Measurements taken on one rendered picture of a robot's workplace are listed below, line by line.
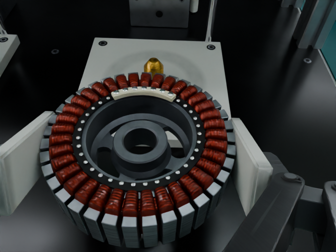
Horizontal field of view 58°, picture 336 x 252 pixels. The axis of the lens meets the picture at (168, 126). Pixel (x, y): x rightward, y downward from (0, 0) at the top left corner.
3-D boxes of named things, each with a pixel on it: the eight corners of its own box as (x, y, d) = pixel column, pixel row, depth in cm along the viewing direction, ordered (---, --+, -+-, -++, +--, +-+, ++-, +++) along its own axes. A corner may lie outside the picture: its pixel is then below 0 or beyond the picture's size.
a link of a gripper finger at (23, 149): (10, 217, 14) (-6, 217, 14) (59, 153, 20) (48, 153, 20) (1, 157, 13) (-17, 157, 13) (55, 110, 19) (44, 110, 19)
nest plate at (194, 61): (232, 150, 27) (235, 141, 26) (66, 144, 27) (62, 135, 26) (218, 50, 37) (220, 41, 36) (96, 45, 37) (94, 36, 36)
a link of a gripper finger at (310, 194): (283, 204, 12) (361, 207, 12) (252, 150, 16) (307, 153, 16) (277, 236, 12) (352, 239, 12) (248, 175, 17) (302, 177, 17)
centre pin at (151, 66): (162, 88, 31) (163, 66, 29) (143, 87, 31) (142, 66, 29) (163, 75, 32) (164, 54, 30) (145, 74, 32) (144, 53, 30)
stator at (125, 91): (236, 254, 16) (252, 227, 14) (30, 247, 17) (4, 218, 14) (219, 107, 24) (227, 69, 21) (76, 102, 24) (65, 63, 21)
